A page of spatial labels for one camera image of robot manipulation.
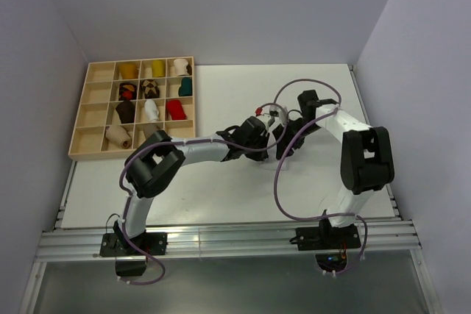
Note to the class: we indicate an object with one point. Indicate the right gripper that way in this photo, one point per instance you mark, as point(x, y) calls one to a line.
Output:
point(283, 138)

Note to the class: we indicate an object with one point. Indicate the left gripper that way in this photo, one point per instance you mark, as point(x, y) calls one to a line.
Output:
point(262, 155)

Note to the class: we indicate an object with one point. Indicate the brown sock striped cuff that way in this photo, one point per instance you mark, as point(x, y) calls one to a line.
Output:
point(152, 132)

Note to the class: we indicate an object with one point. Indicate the beige maroon sock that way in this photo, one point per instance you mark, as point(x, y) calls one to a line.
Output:
point(119, 136)

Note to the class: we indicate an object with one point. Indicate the white sock black stripes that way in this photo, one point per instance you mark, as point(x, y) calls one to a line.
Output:
point(272, 165)

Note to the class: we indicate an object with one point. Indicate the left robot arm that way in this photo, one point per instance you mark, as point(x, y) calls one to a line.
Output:
point(152, 167)

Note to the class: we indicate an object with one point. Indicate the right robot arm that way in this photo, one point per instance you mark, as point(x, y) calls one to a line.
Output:
point(366, 161)

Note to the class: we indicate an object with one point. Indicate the teal rolled sock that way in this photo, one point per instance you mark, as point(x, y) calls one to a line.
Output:
point(186, 87)

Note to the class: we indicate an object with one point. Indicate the white rolled sock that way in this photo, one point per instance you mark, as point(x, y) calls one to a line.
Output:
point(151, 111)

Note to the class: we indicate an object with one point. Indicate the cream rolled sock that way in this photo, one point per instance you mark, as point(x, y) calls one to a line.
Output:
point(182, 67)

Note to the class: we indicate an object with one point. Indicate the brown tan checkered rolled sock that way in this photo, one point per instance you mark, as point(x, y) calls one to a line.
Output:
point(150, 89)

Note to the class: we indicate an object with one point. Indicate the dark brown rolled sock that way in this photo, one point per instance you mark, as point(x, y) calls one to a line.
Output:
point(126, 112)

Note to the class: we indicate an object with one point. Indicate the brown red argyle rolled sock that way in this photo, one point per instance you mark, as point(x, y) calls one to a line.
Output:
point(127, 91)

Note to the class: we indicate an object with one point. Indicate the wooden compartment tray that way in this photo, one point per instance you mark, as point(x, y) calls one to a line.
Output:
point(99, 99)

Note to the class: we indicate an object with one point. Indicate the mustard yellow rolled sock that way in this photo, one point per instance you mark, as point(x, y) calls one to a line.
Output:
point(128, 70)

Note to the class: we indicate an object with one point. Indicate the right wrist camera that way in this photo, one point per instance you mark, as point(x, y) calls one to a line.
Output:
point(278, 113)

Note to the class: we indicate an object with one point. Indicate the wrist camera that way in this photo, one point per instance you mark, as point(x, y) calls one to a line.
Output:
point(278, 113)
point(266, 118)

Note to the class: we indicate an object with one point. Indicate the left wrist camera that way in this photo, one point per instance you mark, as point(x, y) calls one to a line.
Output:
point(266, 118)

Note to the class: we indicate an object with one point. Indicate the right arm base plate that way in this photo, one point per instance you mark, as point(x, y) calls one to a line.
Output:
point(317, 238)

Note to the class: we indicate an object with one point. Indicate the aluminium rail frame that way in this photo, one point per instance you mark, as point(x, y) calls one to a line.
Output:
point(228, 246)

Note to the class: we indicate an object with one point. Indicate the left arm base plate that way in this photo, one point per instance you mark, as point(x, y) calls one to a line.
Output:
point(153, 243)

